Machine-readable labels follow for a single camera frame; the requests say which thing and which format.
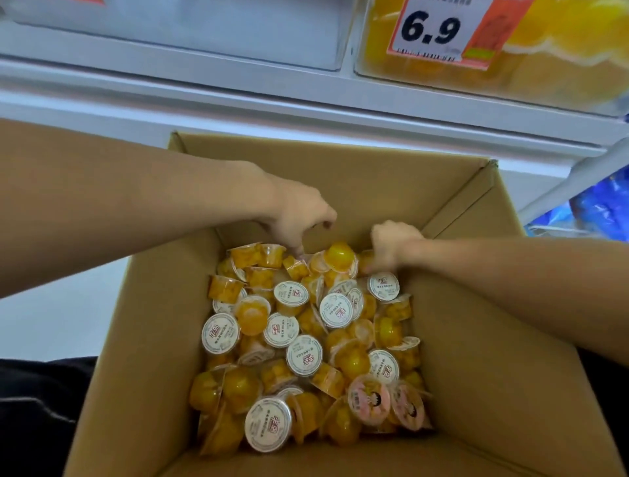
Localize person's right forearm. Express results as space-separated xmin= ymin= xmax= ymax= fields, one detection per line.
xmin=405 ymin=235 xmax=629 ymax=367

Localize clear plastic bin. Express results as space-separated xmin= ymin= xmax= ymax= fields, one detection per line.
xmin=0 ymin=0 xmax=360 ymax=71
xmin=353 ymin=0 xmax=629 ymax=118

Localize person's right hand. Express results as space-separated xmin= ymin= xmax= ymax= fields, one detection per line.
xmin=368 ymin=219 xmax=426 ymax=275

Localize pile of yellow jelly cups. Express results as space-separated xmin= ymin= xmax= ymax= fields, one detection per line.
xmin=189 ymin=240 xmax=433 ymax=458

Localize person's left forearm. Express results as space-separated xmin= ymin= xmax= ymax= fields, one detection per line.
xmin=0 ymin=117 xmax=276 ymax=298

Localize person's left hand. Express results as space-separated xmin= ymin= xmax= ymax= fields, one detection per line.
xmin=255 ymin=169 xmax=339 ymax=259

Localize person's black trousers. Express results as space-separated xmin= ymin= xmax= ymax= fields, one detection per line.
xmin=0 ymin=346 xmax=629 ymax=477

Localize brown cardboard box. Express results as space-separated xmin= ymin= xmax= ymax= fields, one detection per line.
xmin=64 ymin=131 xmax=628 ymax=477

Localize blue snack bags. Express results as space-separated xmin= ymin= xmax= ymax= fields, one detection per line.
xmin=525 ymin=166 xmax=629 ymax=242

